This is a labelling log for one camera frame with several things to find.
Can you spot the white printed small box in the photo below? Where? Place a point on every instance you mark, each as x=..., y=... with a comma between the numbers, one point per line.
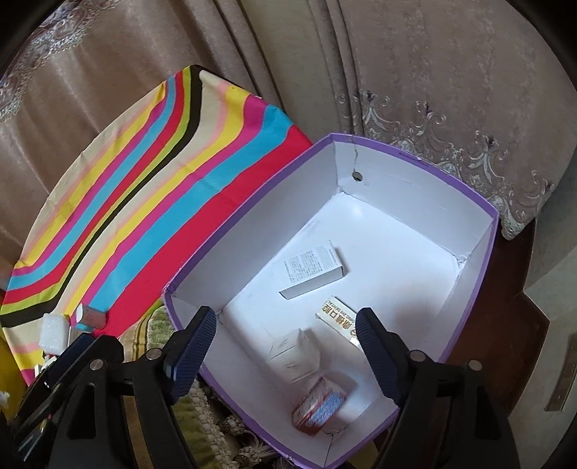
x=311, y=270

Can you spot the yellow leather sofa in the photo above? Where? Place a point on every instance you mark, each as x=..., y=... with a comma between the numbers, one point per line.
x=9, y=374

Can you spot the yellow white small box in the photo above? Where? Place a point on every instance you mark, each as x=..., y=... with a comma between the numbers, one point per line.
x=336, y=315

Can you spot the red blue small box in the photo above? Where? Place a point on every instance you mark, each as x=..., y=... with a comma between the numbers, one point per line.
x=318, y=406

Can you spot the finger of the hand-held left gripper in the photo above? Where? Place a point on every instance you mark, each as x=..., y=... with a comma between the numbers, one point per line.
x=74, y=349
x=38, y=412

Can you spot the pink white small box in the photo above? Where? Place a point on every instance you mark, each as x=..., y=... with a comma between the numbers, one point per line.
x=92, y=318

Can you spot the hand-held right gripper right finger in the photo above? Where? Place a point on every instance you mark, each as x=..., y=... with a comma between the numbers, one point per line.
x=377, y=354

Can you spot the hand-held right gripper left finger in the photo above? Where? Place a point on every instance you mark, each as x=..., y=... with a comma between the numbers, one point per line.
x=194, y=356

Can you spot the purple cardboard box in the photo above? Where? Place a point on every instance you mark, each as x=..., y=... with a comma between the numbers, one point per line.
x=405, y=234

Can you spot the rainbow striped cloth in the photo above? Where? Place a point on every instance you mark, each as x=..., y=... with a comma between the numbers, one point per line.
x=157, y=180

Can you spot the green fringed mat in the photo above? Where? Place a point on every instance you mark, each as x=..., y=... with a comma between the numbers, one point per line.
x=148, y=329

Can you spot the beige embroidered curtain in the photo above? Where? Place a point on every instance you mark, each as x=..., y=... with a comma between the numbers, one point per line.
x=405, y=67

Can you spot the white tissue packet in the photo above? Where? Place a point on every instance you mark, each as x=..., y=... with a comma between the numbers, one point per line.
x=54, y=333

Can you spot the plain white carton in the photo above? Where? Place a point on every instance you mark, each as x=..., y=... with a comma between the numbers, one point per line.
x=293, y=356

